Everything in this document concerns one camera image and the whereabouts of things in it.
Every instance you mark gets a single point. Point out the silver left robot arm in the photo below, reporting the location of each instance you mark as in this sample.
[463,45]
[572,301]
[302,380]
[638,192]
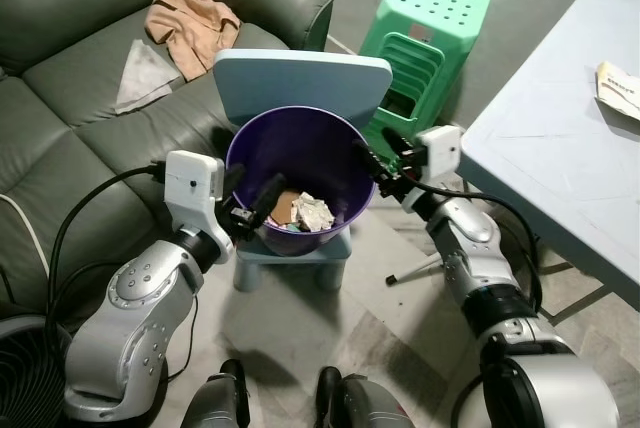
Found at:
[140,318]

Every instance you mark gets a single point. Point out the robot's leg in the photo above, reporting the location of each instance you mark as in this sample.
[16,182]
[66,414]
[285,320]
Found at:
[220,398]
[360,403]

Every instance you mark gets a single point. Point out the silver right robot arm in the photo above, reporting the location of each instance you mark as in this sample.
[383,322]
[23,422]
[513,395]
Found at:
[470,248]

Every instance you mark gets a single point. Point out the light blue small chair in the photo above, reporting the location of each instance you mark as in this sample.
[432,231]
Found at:
[300,78]

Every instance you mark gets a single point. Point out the grey-green leather sofa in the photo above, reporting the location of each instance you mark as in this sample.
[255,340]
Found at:
[80,8]

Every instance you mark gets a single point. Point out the brown cardboard scrap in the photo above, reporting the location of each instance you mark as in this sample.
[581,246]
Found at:
[285,206]

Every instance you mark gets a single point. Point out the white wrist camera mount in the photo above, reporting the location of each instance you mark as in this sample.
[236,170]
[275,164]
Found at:
[438,153]
[195,183]

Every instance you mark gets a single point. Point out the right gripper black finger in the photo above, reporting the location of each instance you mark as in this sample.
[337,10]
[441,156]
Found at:
[368,160]
[395,140]

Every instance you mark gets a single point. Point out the purple plastic rubbish bin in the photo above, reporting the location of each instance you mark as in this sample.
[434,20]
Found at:
[300,148]

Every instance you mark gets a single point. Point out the crumpled white paper ball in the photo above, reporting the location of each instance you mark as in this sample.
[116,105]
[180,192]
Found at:
[312,213]

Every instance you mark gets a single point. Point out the light blue folding table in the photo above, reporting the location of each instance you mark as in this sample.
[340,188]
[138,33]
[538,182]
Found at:
[560,148]

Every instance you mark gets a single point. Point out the robot's right leg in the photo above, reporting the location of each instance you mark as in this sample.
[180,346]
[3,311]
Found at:
[360,403]

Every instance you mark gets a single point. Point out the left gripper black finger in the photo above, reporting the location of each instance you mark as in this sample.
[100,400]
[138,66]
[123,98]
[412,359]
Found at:
[233,181]
[270,200]

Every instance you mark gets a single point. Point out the beige crumpled garment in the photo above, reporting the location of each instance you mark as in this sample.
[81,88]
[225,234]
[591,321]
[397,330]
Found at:
[190,23]

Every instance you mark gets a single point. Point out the grey metal table leg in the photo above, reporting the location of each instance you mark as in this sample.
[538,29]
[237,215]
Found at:
[415,270]

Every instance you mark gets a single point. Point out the robot's left leg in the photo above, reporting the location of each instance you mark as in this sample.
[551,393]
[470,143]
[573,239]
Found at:
[220,398]

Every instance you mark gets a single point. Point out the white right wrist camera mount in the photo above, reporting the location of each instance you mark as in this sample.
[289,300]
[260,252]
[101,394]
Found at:
[438,153]

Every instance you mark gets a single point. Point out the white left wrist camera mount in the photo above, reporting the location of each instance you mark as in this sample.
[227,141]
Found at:
[195,183]

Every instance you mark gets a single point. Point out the grey triangular cloth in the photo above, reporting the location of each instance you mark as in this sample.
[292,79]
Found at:
[140,78]

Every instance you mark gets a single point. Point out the crumpled printed paper sheet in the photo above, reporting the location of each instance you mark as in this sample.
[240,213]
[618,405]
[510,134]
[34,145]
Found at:
[618,88]

